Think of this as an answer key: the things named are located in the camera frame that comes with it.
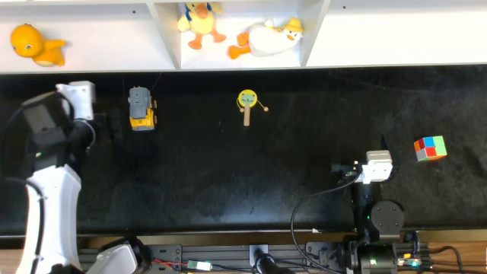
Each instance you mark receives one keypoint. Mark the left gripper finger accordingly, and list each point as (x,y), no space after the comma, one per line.
(115,125)

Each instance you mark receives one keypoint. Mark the many-coloured puzzle cube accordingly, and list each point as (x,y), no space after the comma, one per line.
(430,149)

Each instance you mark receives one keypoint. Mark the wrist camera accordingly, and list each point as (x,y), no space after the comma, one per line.
(80,98)
(377,166)

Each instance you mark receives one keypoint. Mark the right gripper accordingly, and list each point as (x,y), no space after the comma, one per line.
(342,170)

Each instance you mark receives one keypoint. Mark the white shelf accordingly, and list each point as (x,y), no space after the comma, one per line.
(380,38)

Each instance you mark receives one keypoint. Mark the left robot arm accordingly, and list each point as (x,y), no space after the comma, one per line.
(53,213)

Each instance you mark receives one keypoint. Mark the yellow rattle drum toy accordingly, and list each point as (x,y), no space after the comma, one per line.
(247,98)

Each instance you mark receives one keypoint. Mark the yellow rubber duck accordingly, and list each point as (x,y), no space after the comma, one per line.
(34,45)

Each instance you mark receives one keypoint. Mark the mounting rail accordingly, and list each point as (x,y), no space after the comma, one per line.
(228,253)

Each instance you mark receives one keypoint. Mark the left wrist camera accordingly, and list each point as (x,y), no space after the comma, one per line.
(80,98)

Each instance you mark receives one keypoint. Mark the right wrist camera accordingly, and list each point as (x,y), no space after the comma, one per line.
(377,166)

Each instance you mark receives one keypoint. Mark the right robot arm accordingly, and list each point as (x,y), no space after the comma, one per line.
(386,217)

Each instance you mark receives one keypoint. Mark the white plush duck yellow hat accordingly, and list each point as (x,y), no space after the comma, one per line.
(270,40)

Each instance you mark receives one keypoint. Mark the grey and yellow toy truck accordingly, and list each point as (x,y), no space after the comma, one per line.
(140,110)

